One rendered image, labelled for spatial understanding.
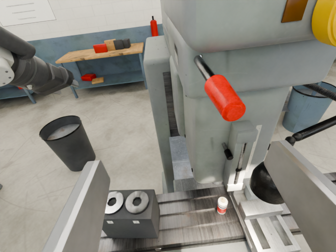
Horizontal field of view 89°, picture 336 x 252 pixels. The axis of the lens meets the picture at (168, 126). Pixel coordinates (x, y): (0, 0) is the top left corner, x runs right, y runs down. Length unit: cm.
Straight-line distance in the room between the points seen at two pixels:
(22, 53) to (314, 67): 55
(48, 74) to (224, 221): 86
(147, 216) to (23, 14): 507
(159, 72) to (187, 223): 68
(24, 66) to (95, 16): 429
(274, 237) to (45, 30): 520
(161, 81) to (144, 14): 384
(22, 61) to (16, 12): 491
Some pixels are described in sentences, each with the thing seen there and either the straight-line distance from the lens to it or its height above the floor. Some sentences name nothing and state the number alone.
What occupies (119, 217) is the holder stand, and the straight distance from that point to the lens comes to 74.
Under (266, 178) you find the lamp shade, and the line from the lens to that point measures 37.
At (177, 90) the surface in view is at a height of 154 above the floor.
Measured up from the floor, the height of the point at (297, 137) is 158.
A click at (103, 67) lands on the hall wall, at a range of 500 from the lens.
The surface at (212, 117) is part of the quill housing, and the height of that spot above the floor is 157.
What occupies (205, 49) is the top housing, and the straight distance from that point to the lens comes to 17.
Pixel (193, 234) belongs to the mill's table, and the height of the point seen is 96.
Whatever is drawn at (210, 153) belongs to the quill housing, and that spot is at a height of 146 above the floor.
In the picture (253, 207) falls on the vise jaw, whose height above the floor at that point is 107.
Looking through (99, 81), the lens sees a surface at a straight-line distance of 449.
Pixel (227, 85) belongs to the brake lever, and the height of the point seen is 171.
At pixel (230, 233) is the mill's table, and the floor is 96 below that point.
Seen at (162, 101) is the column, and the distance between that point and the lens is 86.
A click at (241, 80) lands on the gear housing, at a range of 30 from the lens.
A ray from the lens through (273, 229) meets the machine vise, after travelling 86.
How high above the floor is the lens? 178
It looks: 38 degrees down
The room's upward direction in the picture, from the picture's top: 7 degrees counter-clockwise
